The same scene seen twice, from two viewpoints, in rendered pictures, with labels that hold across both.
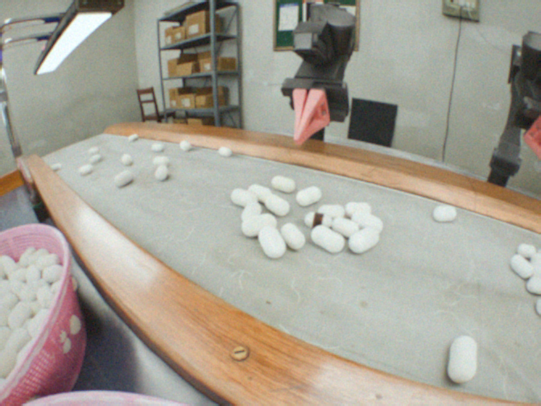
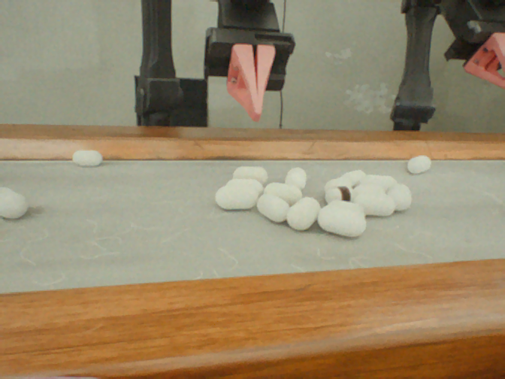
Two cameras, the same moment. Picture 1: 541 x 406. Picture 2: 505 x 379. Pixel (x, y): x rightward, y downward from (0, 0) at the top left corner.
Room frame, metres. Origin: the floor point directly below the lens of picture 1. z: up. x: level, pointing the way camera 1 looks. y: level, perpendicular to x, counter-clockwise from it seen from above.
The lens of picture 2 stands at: (0.03, 0.23, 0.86)
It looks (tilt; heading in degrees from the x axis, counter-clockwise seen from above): 20 degrees down; 317
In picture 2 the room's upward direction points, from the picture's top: 3 degrees clockwise
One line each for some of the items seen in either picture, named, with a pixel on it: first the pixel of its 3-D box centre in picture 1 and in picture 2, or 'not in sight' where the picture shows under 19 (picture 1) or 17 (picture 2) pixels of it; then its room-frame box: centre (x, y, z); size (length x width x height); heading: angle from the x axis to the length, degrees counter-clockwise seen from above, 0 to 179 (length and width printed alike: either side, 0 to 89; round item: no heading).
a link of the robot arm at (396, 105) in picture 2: (505, 163); (412, 111); (0.43, -0.65, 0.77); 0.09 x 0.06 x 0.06; 37
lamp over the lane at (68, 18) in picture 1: (59, 39); not in sight; (0.48, 0.52, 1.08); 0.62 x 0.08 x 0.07; 60
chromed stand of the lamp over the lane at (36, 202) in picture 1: (39, 114); not in sight; (0.42, 0.56, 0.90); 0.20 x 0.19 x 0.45; 60
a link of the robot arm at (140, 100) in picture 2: not in sight; (158, 101); (0.75, -0.15, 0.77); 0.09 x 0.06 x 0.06; 83
